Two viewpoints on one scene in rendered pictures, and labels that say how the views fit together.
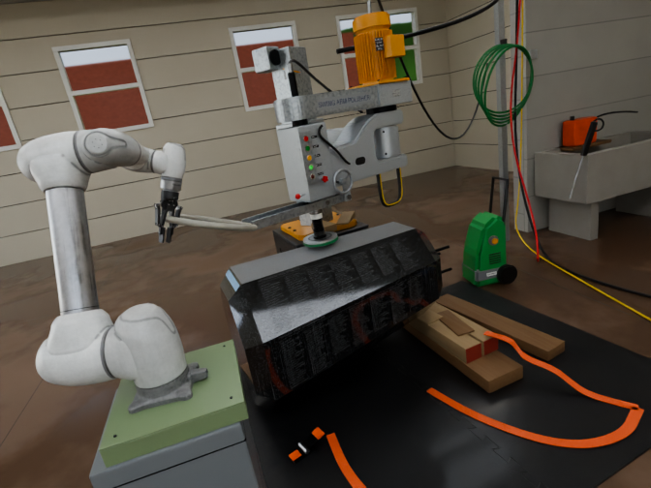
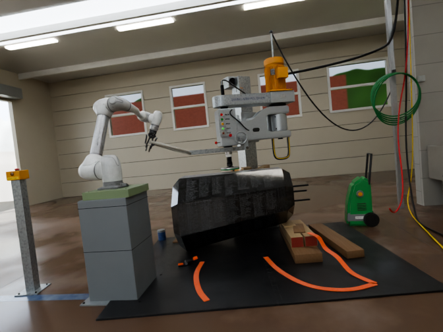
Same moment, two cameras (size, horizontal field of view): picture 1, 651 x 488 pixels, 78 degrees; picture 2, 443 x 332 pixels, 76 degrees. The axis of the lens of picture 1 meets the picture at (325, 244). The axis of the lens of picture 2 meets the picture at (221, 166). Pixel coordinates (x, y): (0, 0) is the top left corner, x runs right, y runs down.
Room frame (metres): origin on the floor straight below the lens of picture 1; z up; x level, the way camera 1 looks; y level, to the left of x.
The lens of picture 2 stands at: (-0.72, -1.18, 1.07)
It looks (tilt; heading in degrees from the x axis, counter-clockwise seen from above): 3 degrees down; 23
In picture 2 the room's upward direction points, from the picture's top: 6 degrees counter-clockwise
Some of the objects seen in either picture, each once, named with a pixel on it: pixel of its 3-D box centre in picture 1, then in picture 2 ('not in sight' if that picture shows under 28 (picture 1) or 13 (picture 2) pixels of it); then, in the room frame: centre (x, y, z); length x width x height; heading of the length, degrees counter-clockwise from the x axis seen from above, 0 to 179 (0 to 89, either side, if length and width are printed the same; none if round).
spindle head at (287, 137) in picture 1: (318, 162); (233, 128); (2.41, -0.04, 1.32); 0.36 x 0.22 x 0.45; 126
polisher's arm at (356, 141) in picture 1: (357, 155); (258, 128); (2.58, -0.30, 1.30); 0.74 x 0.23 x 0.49; 126
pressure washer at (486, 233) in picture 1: (484, 231); (358, 189); (3.17, -1.34, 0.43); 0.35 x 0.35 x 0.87; 6
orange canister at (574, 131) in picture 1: (583, 130); not in sight; (4.16, -2.82, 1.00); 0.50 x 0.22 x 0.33; 105
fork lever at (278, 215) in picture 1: (299, 208); (219, 150); (2.30, 0.11, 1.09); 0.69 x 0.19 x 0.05; 126
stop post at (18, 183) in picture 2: not in sight; (25, 230); (0.89, 1.44, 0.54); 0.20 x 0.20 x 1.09; 21
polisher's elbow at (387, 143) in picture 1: (385, 141); (279, 122); (2.75, -0.51, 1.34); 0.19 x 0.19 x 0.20
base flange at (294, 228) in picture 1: (317, 224); not in sight; (3.10, 0.04, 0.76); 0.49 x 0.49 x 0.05; 21
